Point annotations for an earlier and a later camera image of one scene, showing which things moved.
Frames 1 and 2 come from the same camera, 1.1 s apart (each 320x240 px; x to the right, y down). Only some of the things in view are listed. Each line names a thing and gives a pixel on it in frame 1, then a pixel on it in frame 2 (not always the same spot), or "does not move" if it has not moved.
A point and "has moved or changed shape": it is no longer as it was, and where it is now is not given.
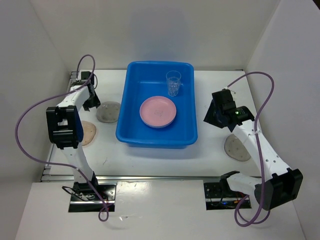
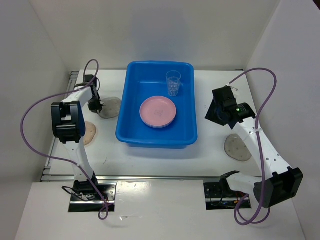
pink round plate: [157, 112] does not move
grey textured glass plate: [108, 111] has moved or changed shape
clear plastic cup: [173, 78] does not move
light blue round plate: [158, 126] does not move
